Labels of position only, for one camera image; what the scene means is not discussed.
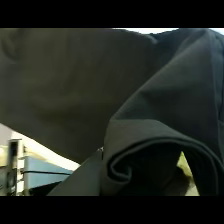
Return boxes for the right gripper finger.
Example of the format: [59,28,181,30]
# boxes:
[48,148,105,197]

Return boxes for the black trousers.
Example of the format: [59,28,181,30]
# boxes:
[0,27,224,197]

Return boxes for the silver frame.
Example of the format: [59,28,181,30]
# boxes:
[0,138,26,197]

